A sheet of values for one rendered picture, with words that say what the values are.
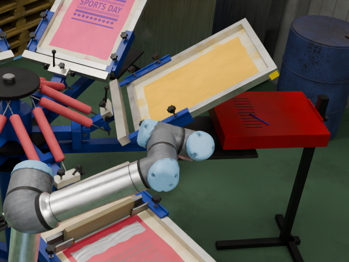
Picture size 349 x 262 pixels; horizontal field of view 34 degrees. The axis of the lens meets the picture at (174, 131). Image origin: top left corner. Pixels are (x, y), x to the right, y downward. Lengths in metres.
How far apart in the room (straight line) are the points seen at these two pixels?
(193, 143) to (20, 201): 0.46
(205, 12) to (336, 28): 1.10
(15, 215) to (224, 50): 1.97
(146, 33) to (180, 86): 2.37
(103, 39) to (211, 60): 0.80
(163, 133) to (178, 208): 2.79
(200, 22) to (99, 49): 1.50
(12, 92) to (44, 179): 1.38
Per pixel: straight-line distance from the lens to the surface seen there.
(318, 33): 4.86
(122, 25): 3.67
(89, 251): 2.55
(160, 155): 1.36
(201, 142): 1.45
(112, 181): 1.38
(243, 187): 4.47
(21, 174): 1.57
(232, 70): 3.00
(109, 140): 3.23
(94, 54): 3.58
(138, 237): 2.62
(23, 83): 2.98
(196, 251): 2.54
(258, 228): 4.17
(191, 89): 3.04
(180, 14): 5.04
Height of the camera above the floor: 2.83
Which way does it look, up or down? 35 degrees down
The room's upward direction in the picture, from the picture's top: 6 degrees clockwise
